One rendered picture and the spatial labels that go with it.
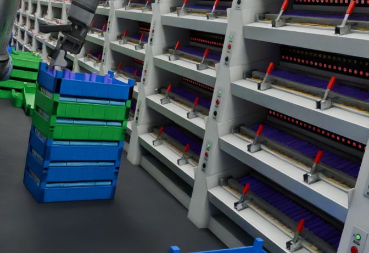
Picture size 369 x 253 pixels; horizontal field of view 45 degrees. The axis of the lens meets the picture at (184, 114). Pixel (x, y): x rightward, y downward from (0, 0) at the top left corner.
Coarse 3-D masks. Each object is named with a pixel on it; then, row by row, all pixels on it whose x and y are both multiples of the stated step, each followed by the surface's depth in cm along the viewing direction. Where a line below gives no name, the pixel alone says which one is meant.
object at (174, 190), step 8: (128, 136) 259; (128, 144) 243; (144, 160) 222; (152, 160) 221; (144, 168) 221; (152, 168) 213; (160, 168) 210; (168, 168) 212; (160, 176) 205; (168, 176) 201; (176, 176) 203; (168, 184) 197; (176, 184) 192; (184, 184) 194; (176, 192) 190; (184, 192) 185; (192, 192) 187; (184, 200) 183
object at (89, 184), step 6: (30, 174) 170; (36, 180) 165; (102, 180) 174; (108, 180) 176; (48, 186) 160; (54, 186) 161; (60, 186) 163; (66, 186) 164; (72, 186) 165; (78, 186) 167; (84, 186) 168; (90, 186) 171
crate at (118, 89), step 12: (60, 72) 151; (108, 72) 182; (48, 84) 157; (60, 84) 152; (72, 84) 155; (84, 84) 157; (96, 84) 160; (108, 84) 162; (120, 84) 177; (132, 84) 168; (84, 96) 158; (96, 96) 161; (108, 96) 163; (120, 96) 166
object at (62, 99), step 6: (42, 90) 165; (48, 90) 163; (48, 96) 159; (60, 96) 155; (66, 96) 158; (72, 96) 161; (78, 96) 162; (78, 102) 158; (84, 102) 159; (90, 102) 161; (96, 102) 162; (102, 102) 163; (108, 102) 165; (114, 102) 166; (120, 102) 168
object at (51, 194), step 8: (24, 176) 173; (32, 184) 164; (40, 184) 158; (112, 184) 174; (32, 192) 164; (40, 192) 158; (48, 192) 160; (56, 192) 161; (64, 192) 163; (72, 192) 165; (80, 192) 167; (88, 192) 169; (96, 192) 171; (104, 192) 173; (112, 192) 175; (40, 200) 159; (48, 200) 160; (56, 200) 162; (64, 200) 164; (72, 200) 166; (80, 200) 168
